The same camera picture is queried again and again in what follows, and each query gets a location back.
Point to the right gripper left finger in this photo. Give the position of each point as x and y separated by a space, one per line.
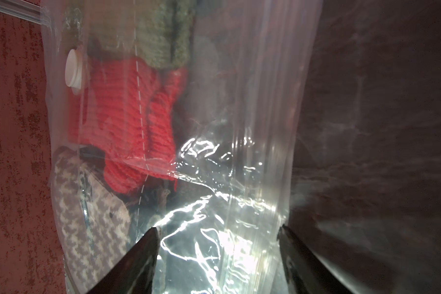
134 273

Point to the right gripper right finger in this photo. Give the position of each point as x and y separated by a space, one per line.
304 272

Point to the houndstooth black white scarf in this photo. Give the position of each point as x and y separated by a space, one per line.
92 222

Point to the clear plastic vacuum bag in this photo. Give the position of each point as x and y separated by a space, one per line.
234 130

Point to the red knitted scarf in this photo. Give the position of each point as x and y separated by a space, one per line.
126 112

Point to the green knitted scarf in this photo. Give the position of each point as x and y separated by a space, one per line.
158 32

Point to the white round bag valve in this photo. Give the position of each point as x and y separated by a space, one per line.
74 71

